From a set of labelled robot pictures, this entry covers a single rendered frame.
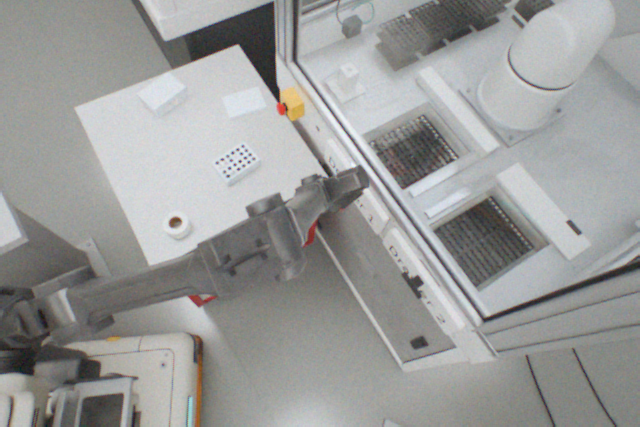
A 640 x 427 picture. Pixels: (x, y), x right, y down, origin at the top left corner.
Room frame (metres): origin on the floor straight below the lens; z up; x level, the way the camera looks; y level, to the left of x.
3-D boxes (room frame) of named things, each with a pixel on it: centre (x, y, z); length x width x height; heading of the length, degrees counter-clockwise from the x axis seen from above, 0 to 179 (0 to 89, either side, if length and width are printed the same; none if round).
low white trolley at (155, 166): (0.67, 0.41, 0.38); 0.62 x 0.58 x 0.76; 41
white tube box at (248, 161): (0.61, 0.28, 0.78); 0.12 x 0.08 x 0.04; 139
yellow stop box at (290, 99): (0.80, 0.14, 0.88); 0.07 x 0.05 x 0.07; 41
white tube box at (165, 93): (0.81, 0.57, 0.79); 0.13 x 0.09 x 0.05; 147
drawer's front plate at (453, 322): (0.32, -0.29, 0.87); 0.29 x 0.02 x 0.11; 41
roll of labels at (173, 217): (0.38, 0.40, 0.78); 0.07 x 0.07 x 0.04
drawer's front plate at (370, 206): (0.56, -0.09, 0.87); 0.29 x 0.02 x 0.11; 41
